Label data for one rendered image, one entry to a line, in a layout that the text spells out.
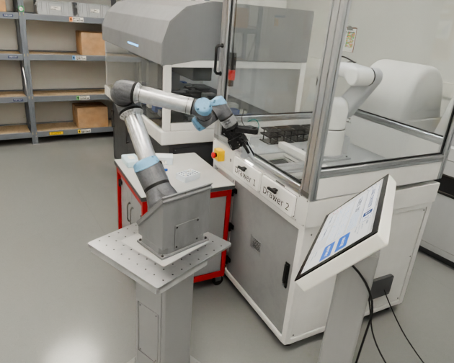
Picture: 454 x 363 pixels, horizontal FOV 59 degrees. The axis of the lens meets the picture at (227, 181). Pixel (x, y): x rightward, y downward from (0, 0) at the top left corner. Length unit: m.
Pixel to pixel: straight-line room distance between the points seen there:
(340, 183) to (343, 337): 0.73
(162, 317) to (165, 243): 0.39
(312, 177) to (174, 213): 0.65
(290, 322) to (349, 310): 0.80
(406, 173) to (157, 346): 1.53
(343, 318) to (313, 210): 0.58
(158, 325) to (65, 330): 0.77
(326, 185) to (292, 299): 0.65
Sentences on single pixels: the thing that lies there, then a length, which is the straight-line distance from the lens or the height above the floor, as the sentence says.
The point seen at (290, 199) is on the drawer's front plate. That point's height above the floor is 0.90.
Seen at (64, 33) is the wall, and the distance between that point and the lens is 6.00.
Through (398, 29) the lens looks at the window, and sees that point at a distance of 2.00.
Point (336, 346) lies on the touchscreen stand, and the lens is 1.66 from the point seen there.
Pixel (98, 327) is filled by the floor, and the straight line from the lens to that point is 2.57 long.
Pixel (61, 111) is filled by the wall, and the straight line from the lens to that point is 6.14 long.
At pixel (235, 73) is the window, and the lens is 2.45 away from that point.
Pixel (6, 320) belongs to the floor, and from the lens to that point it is 2.75.
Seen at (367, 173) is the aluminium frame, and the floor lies 1.04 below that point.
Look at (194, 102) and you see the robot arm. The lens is 1.84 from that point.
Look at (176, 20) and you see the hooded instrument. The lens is 2.83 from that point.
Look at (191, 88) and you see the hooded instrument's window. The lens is 2.94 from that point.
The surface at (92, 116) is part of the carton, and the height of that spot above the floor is 0.30.
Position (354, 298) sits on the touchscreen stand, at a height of 0.84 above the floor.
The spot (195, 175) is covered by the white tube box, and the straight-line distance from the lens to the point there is 2.47.
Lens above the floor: 1.71
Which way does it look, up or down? 23 degrees down
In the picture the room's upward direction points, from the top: 5 degrees clockwise
